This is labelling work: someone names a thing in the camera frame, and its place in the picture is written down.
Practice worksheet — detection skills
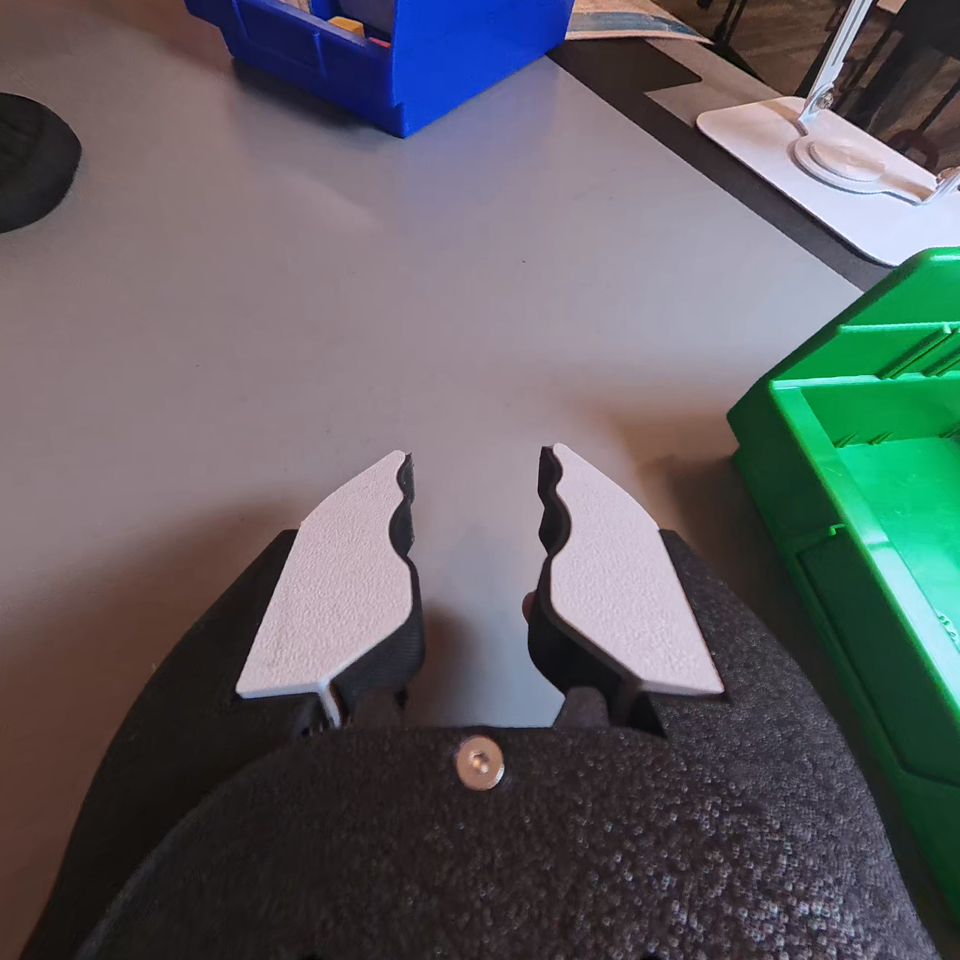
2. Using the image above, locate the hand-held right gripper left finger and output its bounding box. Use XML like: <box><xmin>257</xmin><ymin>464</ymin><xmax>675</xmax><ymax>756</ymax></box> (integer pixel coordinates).
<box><xmin>234</xmin><ymin>450</ymin><xmax>426</xmax><ymax>730</ymax></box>

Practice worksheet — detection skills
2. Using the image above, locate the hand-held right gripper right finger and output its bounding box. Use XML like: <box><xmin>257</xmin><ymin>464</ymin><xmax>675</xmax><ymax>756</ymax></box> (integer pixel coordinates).
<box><xmin>527</xmin><ymin>442</ymin><xmax>726</xmax><ymax>699</ymax></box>

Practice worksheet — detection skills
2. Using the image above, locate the green plastic bin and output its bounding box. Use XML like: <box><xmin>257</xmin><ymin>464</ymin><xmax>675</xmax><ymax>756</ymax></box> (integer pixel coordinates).
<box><xmin>726</xmin><ymin>247</ymin><xmax>960</xmax><ymax>798</ymax></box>

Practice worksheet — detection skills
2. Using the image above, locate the white desk stand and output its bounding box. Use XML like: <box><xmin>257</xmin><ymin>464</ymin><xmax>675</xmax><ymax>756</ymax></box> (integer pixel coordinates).
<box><xmin>696</xmin><ymin>0</ymin><xmax>960</xmax><ymax>268</ymax></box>

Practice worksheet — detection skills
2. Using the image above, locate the black quilted cushion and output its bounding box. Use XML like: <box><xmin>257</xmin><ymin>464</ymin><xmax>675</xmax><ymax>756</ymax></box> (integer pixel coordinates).
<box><xmin>0</xmin><ymin>93</ymin><xmax>83</xmax><ymax>234</ymax></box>

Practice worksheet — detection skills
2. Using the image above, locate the blue plastic bin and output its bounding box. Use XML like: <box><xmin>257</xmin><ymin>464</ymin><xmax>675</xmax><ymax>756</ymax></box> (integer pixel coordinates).
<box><xmin>183</xmin><ymin>0</ymin><xmax>576</xmax><ymax>140</ymax></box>

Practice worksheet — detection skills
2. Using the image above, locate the blue printed paper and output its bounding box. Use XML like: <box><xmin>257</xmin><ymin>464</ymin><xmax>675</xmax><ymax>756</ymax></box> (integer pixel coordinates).
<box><xmin>562</xmin><ymin>0</ymin><xmax>714</xmax><ymax>43</ymax></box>

